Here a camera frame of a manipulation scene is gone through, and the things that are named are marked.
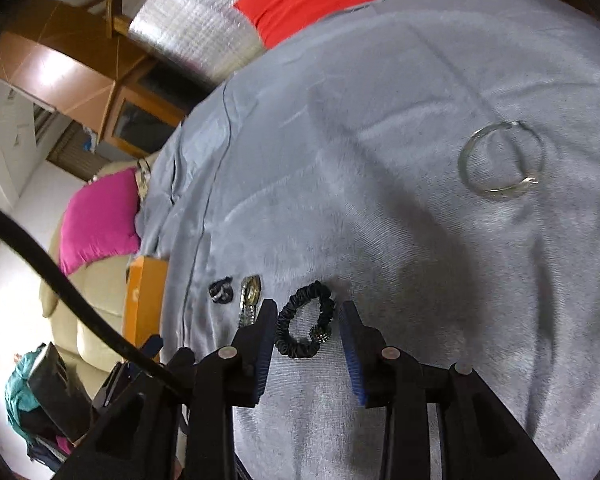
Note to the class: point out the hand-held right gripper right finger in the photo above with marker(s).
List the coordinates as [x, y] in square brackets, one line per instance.
[352, 360]

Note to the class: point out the cream knitted cloth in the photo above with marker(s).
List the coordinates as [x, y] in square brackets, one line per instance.
[144, 177]

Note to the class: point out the wooden cabinet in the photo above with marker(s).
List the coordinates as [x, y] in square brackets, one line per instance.
[80, 80]

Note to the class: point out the orange tray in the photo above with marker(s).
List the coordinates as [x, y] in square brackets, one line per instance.
[145, 305]

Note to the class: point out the silver hair clip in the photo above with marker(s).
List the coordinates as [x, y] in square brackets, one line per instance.
[250, 292]

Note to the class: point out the magenta cloth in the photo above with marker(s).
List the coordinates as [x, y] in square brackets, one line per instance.
[64, 445]

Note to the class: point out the small black hair clip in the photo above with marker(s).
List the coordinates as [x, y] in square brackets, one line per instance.
[220, 291]

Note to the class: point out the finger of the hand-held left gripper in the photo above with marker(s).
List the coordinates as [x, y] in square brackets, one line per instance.
[112, 385]
[151, 347]

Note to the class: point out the black scrunchie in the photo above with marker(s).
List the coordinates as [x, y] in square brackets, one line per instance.
[282, 320]

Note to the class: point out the magenta pillow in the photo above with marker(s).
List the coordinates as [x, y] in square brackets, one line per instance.
[100, 220]

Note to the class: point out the silver foil mat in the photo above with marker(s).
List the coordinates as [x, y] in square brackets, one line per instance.
[195, 25]

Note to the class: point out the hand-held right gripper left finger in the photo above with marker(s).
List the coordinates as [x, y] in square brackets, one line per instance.
[261, 355]

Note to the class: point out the beige leather sofa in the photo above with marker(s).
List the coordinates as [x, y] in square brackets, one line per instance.
[95, 285]

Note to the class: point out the grey blanket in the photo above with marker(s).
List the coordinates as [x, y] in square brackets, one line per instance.
[405, 110]

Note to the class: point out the teal shirt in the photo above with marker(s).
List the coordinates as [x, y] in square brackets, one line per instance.
[17, 395]

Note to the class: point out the brown wicker panel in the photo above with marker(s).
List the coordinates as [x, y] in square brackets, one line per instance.
[75, 152]

